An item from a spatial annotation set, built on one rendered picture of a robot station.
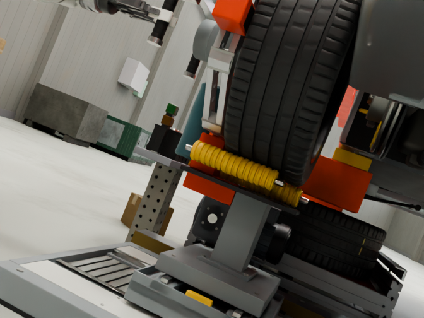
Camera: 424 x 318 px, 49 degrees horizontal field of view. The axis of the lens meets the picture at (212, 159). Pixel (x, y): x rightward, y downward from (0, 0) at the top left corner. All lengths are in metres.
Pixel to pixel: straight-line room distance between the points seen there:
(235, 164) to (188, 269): 0.30
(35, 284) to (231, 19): 0.76
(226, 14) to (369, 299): 1.25
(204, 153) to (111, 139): 7.32
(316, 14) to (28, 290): 0.92
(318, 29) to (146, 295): 0.76
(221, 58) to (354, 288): 1.10
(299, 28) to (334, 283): 1.11
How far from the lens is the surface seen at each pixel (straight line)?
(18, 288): 1.20
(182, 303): 1.19
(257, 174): 1.23
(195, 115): 1.53
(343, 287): 1.91
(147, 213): 2.07
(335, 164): 1.80
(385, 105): 1.34
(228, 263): 1.35
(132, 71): 11.22
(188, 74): 1.65
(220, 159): 1.25
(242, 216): 1.33
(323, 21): 1.12
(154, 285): 1.20
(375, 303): 1.94
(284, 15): 1.13
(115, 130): 8.56
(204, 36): 1.44
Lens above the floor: 0.48
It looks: 1 degrees up
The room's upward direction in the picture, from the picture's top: 22 degrees clockwise
